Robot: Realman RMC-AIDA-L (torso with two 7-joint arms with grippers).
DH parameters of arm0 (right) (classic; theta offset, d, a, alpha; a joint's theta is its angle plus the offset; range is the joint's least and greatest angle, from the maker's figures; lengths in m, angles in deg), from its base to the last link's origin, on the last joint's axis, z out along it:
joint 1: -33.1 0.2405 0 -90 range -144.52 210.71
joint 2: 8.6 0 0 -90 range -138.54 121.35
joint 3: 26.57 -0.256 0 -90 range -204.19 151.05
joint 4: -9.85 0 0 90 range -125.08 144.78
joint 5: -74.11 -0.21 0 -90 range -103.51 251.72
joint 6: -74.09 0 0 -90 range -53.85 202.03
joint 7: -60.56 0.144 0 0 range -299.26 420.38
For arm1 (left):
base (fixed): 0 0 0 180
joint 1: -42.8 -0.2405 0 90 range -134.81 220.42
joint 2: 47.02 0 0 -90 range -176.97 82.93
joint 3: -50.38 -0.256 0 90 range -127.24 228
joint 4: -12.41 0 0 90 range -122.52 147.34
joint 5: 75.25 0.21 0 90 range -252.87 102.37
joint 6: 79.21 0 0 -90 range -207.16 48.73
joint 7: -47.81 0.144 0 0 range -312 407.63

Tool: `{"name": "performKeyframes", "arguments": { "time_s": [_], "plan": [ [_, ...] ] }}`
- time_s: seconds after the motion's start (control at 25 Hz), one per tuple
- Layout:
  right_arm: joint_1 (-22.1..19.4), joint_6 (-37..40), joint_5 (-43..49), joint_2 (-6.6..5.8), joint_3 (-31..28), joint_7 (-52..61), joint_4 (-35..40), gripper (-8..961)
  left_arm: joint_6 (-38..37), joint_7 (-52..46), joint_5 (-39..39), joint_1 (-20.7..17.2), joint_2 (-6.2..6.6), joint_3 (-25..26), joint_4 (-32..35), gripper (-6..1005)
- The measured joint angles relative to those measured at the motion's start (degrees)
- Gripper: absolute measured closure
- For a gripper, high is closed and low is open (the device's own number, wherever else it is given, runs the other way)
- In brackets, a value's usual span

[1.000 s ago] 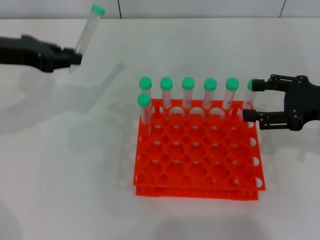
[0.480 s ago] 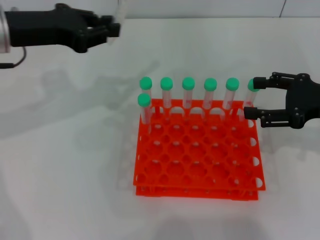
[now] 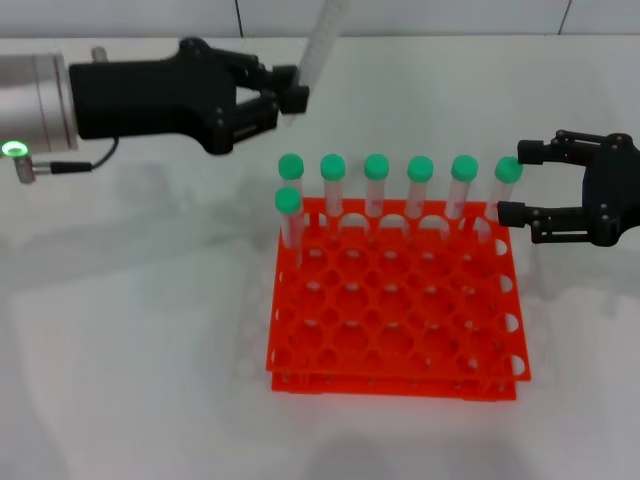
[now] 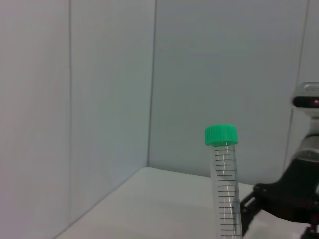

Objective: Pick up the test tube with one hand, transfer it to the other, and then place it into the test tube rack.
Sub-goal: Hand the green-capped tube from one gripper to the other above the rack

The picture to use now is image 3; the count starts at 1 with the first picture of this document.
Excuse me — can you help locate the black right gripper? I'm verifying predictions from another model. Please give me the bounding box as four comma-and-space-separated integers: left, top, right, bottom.
497, 129, 640, 248

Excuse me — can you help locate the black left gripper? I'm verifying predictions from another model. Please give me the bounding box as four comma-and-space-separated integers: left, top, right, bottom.
68, 37, 311, 156

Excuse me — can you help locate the clear test tube green cap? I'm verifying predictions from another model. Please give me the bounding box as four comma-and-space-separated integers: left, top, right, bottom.
319, 154, 347, 234
406, 155, 435, 224
283, 0, 347, 127
274, 186, 304, 269
277, 153, 307, 229
447, 154, 480, 224
363, 153, 391, 221
483, 156, 524, 225

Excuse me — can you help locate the orange test tube rack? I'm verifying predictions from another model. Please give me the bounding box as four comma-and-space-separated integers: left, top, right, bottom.
264, 196, 533, 403

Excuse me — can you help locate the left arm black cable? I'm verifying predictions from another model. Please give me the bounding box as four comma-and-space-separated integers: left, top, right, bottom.
14, 137, 121, 185

